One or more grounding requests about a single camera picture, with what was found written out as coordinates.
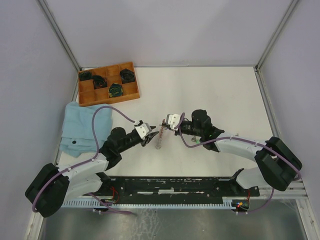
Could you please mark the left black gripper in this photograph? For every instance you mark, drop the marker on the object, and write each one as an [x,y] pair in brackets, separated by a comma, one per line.
[148,138]

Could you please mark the light blue cloth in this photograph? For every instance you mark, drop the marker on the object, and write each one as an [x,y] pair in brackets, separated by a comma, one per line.
[79,125]

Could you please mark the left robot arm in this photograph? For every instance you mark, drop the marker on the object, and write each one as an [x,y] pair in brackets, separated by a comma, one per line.
[55,185]

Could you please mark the slotted cable duct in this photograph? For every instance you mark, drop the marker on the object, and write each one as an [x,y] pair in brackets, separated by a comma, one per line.
[222,203]

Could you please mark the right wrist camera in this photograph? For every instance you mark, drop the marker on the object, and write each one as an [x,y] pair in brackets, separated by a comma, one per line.
[173,118]

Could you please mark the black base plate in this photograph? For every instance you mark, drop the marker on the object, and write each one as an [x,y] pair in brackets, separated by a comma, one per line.
[172,189]

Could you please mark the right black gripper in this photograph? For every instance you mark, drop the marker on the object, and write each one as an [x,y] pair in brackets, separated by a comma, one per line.
[177,132]

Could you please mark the wooden compartment tray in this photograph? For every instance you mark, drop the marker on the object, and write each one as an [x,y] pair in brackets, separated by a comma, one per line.
[88,96]

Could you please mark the black coil with green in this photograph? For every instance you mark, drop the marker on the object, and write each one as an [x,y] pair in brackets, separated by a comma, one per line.
[115,90]

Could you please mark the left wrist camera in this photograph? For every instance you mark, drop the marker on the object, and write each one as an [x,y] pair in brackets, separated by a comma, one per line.
[143,129]

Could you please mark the black coil top right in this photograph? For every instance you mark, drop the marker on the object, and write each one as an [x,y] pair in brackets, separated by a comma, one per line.
[127,76]

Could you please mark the black coil top left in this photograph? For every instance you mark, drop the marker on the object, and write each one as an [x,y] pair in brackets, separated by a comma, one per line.
[84,76]

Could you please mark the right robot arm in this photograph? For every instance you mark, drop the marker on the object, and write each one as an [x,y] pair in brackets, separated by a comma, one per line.
[276,165]

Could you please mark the green tag key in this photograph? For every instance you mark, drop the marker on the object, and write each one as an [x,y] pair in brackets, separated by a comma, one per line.
[195,140]

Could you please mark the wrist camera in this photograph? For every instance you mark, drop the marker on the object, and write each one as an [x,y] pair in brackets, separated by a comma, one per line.
[173,118]
[143,129]

